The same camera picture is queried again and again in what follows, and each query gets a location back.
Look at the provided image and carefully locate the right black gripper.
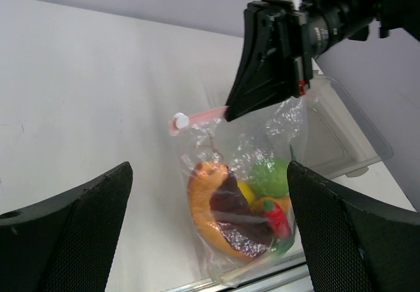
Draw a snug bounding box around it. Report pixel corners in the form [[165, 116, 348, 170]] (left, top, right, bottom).
[[224, 0, 331, 121]]

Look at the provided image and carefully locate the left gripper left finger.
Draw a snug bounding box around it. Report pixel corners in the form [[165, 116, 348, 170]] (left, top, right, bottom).
[[1, 162, 133, 291]]

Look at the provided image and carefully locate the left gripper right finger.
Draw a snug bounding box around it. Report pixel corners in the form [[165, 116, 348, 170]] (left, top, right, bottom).
[[287, 161, 419, 291]]

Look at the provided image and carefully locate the red chili pepper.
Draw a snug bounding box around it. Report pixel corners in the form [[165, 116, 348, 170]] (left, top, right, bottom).
[[262, 201, 290, 238]]

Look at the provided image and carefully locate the green round vegetable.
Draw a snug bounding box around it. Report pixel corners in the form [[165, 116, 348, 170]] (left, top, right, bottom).
[[248, 157, 289, 198]]

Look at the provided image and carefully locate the yellow mango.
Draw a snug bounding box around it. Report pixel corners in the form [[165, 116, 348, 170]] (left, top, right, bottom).
[[238, 180, 256, 205]]

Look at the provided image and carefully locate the clear zip top bag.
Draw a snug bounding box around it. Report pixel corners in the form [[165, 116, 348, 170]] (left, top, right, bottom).
[[169, 98, 308, 287]]

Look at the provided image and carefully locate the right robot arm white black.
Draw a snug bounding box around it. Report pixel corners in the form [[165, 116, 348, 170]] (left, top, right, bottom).
[[224, 0, 419, 121]]

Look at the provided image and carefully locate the grey translucent plastic bin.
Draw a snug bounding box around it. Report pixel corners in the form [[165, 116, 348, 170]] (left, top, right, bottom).
[[301, 70, 393, 179]]

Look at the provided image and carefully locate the aluminium rail beam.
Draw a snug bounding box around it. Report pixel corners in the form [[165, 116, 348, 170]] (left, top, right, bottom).
[[168, 252, 313, 291]]

